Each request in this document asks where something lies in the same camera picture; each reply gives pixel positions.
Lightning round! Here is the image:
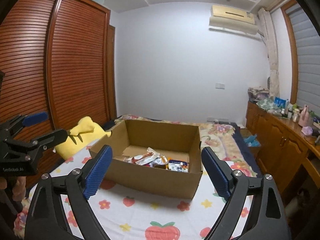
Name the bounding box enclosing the white wall switch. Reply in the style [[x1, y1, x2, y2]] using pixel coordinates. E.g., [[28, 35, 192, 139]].
[[215, 83, 225, 89]]

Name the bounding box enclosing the wall air conditioner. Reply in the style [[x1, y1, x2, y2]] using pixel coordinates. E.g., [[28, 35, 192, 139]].
[[209, 5, 258, 35]]

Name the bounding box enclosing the pink water bottle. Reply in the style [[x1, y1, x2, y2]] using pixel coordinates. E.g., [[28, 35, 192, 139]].
[[298, 105, 310, 127]]

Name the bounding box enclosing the brown louvered wardrobe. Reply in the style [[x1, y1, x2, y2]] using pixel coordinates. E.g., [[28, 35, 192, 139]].
[[0, 0, 118, 188]]

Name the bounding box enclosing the wooden sideboard cabinet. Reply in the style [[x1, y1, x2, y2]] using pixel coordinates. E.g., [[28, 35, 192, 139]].
[[246, 102, 319, 194]]

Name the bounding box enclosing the yellow Pikachu plush toy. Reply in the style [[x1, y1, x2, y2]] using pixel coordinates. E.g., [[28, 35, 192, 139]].
[[55, 116, 112, 160]]

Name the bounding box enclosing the beige curtain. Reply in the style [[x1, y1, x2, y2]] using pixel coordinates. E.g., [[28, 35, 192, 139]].
[[258, 8, 280, 98]]

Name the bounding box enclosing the white red snack pouch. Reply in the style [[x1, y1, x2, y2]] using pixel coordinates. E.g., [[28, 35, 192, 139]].
[[124, 147, 168, 167]]

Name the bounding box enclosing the folded clothes pile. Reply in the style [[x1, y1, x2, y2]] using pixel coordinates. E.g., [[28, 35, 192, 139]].
[[247, 87, 270, 103]]

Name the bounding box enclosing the grey window blind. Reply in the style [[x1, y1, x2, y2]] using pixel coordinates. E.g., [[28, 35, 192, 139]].
[[282, 1, 319, 115]]

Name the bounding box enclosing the brown cardboard box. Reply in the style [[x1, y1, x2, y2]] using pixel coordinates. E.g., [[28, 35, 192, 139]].
[[89, 120, 202, 199]]

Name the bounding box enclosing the strawberry print table cloth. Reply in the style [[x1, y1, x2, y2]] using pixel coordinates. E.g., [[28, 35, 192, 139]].
[[13, 139, 253, 240]]

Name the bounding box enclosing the blue box on sideboard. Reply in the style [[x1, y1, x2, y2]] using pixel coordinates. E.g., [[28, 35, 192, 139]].
[[274, 97, 286, 108]]

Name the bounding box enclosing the white blue snack packet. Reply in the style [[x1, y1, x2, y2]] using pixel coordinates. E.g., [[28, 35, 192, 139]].
[[167, 159, 188, 172]]

